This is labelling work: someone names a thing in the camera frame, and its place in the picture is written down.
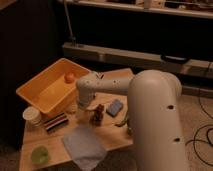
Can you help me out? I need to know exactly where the blue sponge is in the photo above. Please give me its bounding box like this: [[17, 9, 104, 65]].
[[106, 99, 123, 117]]

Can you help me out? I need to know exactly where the grey cloth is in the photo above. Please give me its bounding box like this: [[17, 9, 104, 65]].
[[62, 126, 107, 171]]

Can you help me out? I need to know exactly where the grey metal pole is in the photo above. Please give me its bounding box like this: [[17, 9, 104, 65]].
[[63, 0, 76, 46]]

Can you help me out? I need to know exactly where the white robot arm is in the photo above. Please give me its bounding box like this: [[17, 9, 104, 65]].
[[76, 70, 190, 171]]

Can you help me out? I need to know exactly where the green plastic bowl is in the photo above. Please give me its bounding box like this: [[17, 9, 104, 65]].
[[31, 146, 49, 165]]

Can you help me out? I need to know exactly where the wooden shelf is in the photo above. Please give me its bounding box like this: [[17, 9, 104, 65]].
[[57, 0, 213, 19]]

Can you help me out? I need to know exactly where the striped black white block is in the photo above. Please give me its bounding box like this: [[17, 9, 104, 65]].
[[44, 113, 69, 133]]

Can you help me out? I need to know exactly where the white paper cup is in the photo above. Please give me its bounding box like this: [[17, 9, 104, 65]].
[[22, 106, 42, 125]]

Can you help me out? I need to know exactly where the orange ball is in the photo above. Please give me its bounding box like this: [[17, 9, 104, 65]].
[[64, 73, 75, 84]]

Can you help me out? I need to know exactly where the orange plastic bin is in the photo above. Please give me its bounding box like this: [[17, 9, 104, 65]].
[[16, 58, 90, 116]]

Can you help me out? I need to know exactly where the black handle on rail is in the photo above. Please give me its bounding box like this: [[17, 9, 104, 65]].
[[160, 55, 190, 64]]

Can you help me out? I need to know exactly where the grey metal rail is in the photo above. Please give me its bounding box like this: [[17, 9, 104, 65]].
[[62, 42, 213, 79]]

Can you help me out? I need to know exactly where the black cable on floor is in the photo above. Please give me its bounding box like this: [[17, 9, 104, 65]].
[[184, 88, 213, 168]]

